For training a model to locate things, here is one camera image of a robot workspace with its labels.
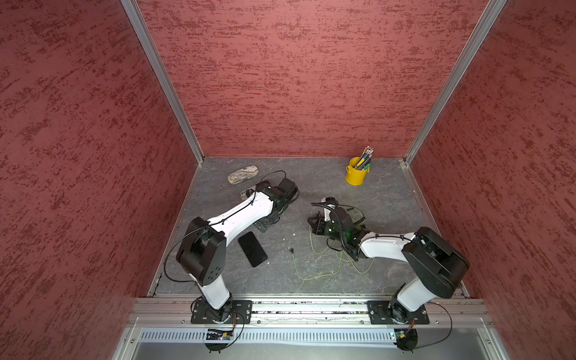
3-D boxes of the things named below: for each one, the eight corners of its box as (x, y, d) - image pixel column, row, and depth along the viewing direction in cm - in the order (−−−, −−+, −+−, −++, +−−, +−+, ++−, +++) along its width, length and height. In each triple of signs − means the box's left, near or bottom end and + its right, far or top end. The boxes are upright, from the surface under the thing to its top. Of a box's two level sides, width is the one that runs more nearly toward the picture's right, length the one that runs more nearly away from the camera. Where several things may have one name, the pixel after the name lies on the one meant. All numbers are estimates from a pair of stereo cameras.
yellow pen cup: (353, 188, 110) (358, 174, 102) (341, 174, 116) (345, 160, 108) (365, 182, 113) (370, 168, 105) (352, 169, 118) (357, 155, 110)
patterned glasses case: (232, 187, 111) (230, 182, 108) (227, 179, 114) (225, 175, 111) (260, 174, 117) (259, 170, 114) (255, 167, 120) (254, 162, 117)
